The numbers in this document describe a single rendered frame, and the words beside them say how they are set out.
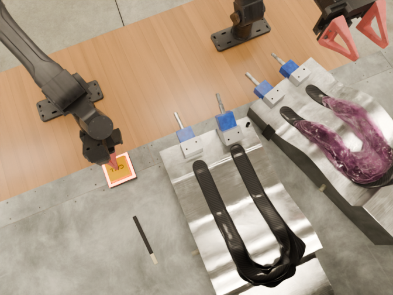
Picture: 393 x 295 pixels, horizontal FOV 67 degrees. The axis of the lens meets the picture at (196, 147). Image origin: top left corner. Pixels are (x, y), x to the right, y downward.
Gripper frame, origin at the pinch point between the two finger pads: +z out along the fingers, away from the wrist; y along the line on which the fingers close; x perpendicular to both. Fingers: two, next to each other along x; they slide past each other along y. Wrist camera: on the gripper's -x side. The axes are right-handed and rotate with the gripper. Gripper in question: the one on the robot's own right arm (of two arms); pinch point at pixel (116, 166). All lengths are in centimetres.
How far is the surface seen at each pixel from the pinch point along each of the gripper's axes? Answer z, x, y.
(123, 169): 1.6, -0.4, 1.4
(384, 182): 18, -27, 64
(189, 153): -1.5, -9.2, 19.7
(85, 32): -4, 150, -6
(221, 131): -3.4, -8.2, 29.4
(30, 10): -23, 176, -36
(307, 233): 14, -33, 37
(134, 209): 10.9, -7.4, 0.1
